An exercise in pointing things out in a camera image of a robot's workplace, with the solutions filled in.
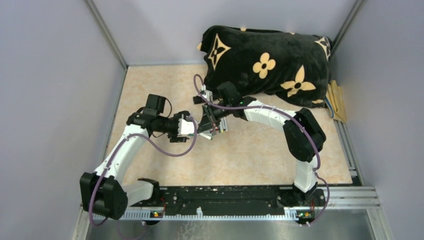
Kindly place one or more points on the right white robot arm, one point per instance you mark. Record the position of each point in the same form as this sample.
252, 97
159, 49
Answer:
304, 136

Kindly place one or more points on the yellow cloth bundle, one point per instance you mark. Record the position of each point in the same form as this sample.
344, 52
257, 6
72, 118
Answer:
335, 102

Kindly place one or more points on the yellow capped white marker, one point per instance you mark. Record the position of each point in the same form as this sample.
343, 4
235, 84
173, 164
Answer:
224, 125

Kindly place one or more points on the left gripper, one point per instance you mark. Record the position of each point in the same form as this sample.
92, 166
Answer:
177, 126

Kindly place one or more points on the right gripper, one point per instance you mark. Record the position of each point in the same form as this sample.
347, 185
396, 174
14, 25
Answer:
209, 119

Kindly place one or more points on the black floral plush blanket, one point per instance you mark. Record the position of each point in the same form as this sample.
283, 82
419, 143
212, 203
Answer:
292, 66

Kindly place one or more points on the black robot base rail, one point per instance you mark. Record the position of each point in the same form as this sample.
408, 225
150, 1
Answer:
233, 200

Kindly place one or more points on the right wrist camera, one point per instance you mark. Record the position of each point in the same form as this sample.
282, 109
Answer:
204, 94

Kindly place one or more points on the green capped white marker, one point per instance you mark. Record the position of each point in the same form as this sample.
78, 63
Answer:
208, 136

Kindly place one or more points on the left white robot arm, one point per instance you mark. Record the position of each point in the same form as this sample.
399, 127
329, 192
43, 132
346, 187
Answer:
102, 191

